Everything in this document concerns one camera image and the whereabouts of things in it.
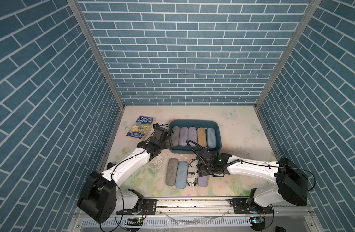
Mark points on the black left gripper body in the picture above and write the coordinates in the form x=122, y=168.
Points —
x=167, y=143

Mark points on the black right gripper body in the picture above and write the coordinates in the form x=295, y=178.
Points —
x=203, y=170

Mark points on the light blue glasses case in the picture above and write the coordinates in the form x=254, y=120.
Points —
x=181, y=175
x=211, y=138

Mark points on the tan fabric glasses case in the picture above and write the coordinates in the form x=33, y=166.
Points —
x=201, y=137

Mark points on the lavender fabric glasses case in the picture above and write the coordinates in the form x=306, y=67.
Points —
x=183, y=136

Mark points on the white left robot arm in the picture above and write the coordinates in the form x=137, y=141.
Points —
x=101, y=196

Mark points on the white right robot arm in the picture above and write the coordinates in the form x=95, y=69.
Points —
x=287, y=182

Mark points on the newspaper print glasses case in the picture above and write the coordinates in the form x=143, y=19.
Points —
x=192, y=176

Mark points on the dark grey lower glasses case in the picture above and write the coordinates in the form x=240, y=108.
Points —
x=171, y=172

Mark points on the teal plastic storage bin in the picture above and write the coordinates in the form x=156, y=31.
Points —
x=197, y=124

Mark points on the colourful paperback book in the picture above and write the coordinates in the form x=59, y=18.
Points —
x=141, y=127

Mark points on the aluminium front rail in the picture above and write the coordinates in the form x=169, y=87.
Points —
x=217, y=206

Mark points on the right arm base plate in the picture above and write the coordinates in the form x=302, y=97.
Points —
x=238, y=205

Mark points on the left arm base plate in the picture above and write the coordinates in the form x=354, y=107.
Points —
x=148, y=207

